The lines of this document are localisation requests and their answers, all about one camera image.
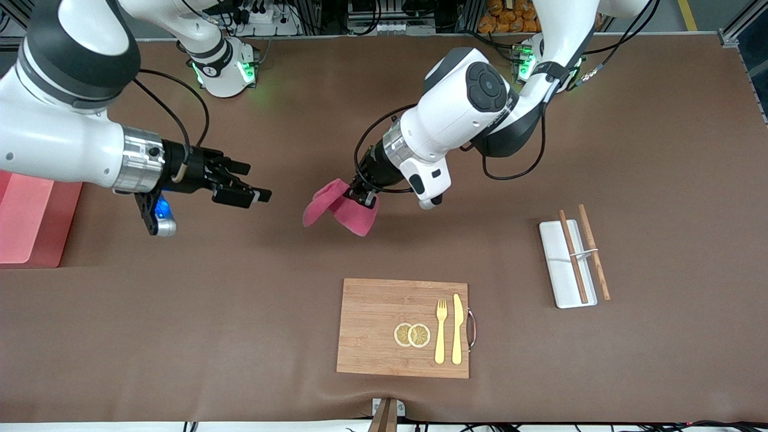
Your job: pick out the orange snack bags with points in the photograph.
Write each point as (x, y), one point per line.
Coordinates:
(510, 15)

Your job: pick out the wooden cutting board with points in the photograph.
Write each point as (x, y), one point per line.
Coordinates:
(372, 312)

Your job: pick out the pink cloth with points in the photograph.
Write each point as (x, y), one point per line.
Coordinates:
(354, 217)

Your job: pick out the aluminium frame profile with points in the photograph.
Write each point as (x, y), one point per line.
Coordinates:
(741, 21)

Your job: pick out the lemon slice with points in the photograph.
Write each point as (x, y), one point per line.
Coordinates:
(401, 335)
(421, 336)

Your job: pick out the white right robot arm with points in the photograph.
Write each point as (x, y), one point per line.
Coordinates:
(60, 138)

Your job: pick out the yellow plastic fork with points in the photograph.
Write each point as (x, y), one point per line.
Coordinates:
(440, 342)

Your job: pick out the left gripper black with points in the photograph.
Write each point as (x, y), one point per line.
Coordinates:
(379, 168)

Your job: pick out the yellow plastic knife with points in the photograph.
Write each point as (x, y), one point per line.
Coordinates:
(457, 330)

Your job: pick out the wooden rod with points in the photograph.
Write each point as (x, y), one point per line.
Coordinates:
(574, 258)
(594, 252)

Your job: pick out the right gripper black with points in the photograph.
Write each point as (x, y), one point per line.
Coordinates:
(185, 168)

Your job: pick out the white rectangular tray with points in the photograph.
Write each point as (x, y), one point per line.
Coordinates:
(555, 264)

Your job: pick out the wooden post with metal bracket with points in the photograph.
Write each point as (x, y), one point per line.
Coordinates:
(385, 417)

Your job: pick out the white power strip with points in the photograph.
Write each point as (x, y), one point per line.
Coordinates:
(270, 18)

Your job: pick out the pink plastic bin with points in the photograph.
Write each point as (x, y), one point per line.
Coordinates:
(30, 216)

